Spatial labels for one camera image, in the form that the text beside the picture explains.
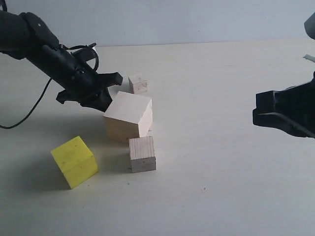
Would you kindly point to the medium wooden cube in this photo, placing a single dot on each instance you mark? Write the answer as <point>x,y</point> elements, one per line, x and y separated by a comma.
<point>142,154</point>

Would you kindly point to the small wooden cube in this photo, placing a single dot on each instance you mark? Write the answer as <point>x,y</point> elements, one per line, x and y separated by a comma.
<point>137,83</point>

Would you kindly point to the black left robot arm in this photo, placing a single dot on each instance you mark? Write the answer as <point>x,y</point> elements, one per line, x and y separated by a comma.
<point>26,36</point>

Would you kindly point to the yellow cube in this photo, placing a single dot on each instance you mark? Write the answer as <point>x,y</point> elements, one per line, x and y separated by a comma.
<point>76,161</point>

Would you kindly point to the large wooden cube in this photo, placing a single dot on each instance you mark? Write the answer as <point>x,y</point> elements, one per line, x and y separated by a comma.
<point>128,116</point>

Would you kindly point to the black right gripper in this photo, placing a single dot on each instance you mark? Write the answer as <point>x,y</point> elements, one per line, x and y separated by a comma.
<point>291,110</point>

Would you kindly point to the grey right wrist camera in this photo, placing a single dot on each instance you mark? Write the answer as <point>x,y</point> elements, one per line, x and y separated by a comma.
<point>309,26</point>

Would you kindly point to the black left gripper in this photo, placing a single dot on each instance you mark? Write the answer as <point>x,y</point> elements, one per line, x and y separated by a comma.
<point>76,73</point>

